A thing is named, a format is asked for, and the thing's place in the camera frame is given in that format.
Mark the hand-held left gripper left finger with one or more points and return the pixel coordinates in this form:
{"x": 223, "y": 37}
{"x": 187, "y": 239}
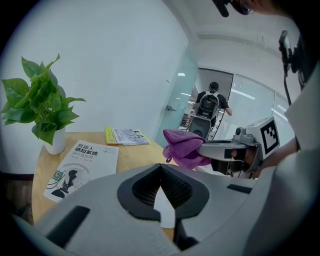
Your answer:
{"x": 100, "y": 205}

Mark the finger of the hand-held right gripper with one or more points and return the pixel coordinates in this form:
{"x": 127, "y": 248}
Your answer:
{"x": 212, "y": 150}

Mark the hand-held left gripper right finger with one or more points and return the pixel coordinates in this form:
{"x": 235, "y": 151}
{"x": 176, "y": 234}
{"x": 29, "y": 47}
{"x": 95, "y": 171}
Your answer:
{"x": 220, "y": 200}

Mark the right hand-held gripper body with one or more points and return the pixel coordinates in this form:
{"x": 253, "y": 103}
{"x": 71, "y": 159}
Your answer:
{"x": 268, "y": 136}

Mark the purple cloth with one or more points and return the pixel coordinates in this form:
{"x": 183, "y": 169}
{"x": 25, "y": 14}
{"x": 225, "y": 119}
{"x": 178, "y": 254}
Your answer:
{"x": 182, "y": 147}

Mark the person's right forearm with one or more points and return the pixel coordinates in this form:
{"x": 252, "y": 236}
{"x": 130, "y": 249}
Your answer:
{"x": 280, "y": 156}

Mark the person's right hand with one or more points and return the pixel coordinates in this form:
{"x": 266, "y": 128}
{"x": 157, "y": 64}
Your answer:
{"x": 246, "y": 158}

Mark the grey office chair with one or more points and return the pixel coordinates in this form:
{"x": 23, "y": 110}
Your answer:
{"x": 200, "y": 125}

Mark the white paperback book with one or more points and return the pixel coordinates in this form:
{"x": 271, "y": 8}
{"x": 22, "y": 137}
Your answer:
{"x": 82, "y": 162}

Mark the frosted glass door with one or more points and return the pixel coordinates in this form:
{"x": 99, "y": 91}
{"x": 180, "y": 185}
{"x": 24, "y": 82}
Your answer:
{"x": 180, "y": 100}

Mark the yellow-edged book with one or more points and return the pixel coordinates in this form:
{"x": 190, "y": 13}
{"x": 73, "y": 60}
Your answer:
{"x": 127, "y": 136}

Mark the black chest-mounted device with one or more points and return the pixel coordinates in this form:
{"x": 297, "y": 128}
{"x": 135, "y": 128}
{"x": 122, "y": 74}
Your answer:
{"x": 285, "y": 47}

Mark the green potted plant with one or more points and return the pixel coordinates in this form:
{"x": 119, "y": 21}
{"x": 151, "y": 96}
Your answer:
{"x": 37, "y": 100}

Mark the black head-mounted camera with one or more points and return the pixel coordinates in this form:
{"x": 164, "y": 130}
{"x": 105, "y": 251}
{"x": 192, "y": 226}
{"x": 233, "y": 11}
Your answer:
{"x": 223, "y": 8}

